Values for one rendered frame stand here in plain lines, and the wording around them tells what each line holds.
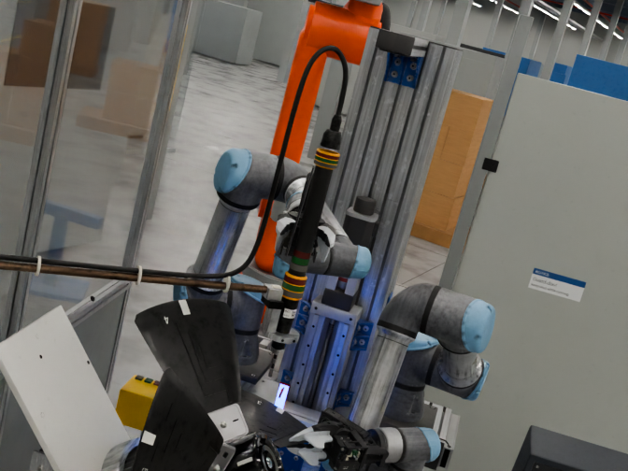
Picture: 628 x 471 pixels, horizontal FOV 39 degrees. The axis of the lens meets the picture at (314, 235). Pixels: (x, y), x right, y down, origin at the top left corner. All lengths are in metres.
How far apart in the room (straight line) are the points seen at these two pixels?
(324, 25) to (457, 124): 4.23
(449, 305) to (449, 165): 7.69
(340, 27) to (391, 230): 3.21
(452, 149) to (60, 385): 8.22
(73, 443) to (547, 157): 2.23
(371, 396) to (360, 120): 0.84
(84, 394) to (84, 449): 0.12
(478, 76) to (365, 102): 9.72
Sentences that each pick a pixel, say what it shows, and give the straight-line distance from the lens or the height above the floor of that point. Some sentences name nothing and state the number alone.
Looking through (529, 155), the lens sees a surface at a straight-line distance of 3.43.
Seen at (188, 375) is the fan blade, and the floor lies 1.32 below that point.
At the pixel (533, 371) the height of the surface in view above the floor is 0.92.
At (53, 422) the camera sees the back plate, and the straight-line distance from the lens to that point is 1.68.
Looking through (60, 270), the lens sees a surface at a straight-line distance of 1.54.
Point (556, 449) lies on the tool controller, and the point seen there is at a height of 1.24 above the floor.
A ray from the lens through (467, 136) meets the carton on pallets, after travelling 9.66.
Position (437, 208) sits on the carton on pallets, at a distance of 9.77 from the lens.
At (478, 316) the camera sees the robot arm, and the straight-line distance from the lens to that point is 2.04.
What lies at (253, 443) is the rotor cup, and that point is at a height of 1.26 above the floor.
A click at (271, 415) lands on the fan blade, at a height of 1.18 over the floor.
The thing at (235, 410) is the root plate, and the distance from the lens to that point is 1.75.
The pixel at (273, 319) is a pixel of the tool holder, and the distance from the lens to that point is 1.68.
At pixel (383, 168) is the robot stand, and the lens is 2.54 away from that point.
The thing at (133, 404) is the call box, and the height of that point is 1.04.
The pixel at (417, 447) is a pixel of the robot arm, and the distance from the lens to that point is 2.02.
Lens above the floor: 2.03
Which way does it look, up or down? 14 degrees down
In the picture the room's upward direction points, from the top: 15 degrees clockwise
